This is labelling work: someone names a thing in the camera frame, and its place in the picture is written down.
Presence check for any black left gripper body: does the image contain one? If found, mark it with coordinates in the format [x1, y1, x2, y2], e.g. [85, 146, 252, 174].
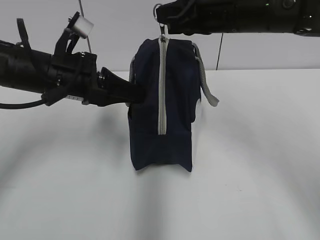
[41, 52, 108, 107]

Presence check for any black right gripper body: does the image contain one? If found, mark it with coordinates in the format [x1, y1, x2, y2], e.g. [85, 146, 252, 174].
[156, 0, 239, 36]

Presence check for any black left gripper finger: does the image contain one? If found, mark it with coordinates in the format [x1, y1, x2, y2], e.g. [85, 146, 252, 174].
[98, 67, 146, 107]

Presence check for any navy blue lunch bag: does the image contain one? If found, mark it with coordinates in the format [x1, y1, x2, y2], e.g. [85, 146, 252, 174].
[127, 23, 219, 172]

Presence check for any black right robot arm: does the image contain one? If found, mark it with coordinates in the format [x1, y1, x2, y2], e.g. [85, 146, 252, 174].
[155, 0, 320, 37]

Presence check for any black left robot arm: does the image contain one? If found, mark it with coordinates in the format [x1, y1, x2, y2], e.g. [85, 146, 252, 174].
[0, 41, 146, 107]

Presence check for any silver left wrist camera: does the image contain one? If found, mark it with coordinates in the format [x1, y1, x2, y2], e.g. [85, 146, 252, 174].
[67, 11, 94, 39]

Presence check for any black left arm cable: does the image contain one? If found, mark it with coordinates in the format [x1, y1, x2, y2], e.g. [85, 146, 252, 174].
[0, 17, 51, 110]

